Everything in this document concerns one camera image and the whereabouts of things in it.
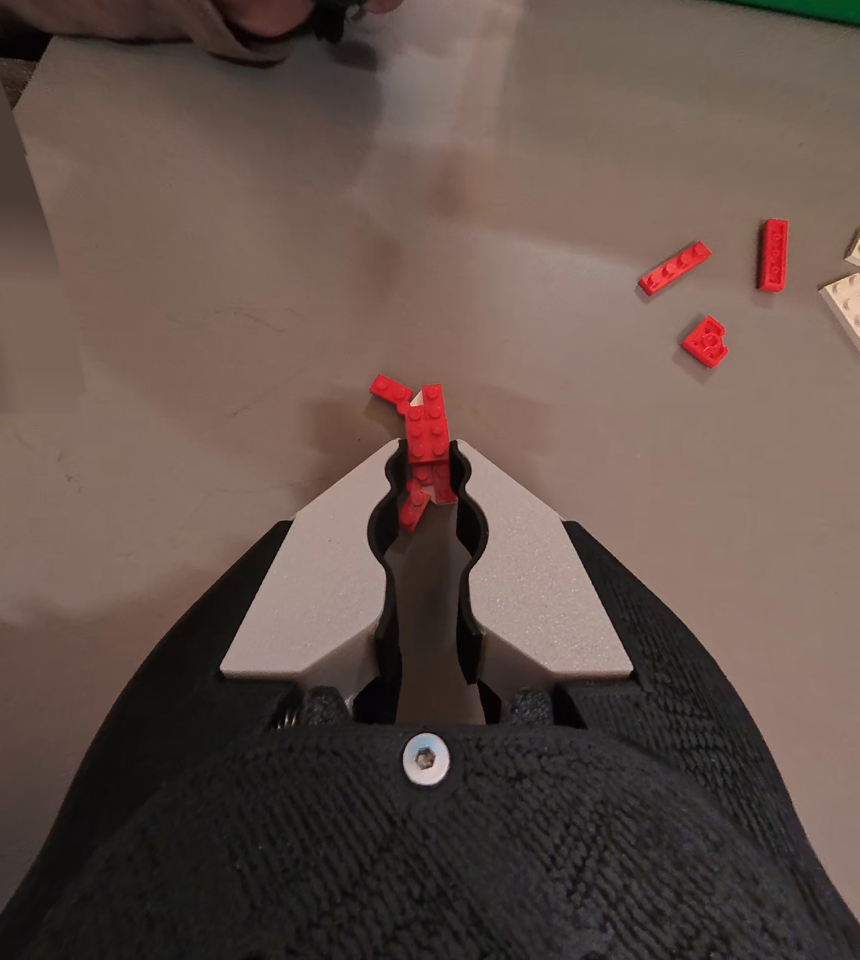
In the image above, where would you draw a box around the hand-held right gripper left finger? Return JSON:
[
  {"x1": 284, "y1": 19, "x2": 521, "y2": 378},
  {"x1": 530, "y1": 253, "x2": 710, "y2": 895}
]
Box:
[{"x1": 218, "y1": 438, "x2": 406, "y2": 685}]

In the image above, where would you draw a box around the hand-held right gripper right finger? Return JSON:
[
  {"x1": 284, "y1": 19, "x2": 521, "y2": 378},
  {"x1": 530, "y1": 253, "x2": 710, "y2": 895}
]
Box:
[{"x1": 451, "y1": 439, "x2": 635, "y2": 687}]

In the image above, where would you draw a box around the red and white lego assembly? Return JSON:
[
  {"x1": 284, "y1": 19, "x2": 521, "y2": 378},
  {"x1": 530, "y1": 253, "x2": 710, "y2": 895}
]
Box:
[{"x1": 368, "y1": 372, "x2": 454, "y2": 534}]

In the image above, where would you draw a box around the red corner lego plate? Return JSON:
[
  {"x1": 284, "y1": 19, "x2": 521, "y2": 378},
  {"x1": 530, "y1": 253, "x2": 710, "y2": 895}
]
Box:
[{"x1": 680, "y1": 314, "x2": 730, "y2": 370}]

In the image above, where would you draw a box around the narrow red lego plate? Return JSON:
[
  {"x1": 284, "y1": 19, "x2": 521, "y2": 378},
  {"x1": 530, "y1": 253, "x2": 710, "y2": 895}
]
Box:
[{"x1": 756, "y1": 218, "x2": 790, "y2": 293}]

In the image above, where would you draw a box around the person's left hand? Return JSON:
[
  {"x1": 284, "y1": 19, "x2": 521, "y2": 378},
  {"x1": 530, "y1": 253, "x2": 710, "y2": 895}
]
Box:
[{"x1": 223, "y1": 0, "x2": 313, "y2": 40}]

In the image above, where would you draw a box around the green plastic bin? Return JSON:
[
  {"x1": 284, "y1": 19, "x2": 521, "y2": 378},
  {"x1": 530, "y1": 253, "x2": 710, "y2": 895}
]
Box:
[{"x1": 726, "y1": 0, "x2": 860, "y2": 37}]

